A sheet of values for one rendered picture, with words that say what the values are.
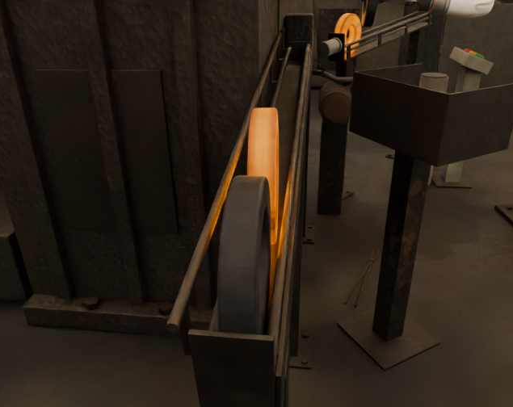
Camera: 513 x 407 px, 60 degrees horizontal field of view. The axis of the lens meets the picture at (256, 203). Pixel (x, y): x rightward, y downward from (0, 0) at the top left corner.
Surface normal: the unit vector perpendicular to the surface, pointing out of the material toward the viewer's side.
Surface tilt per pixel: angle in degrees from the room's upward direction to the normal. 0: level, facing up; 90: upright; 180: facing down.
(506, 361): 0
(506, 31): 90
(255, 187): 4
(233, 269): 58
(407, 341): 0
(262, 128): 27
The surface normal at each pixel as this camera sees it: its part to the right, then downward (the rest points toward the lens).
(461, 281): -0.02, -0.89
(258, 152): -0.07, -0.24
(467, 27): 0.13, 0.44
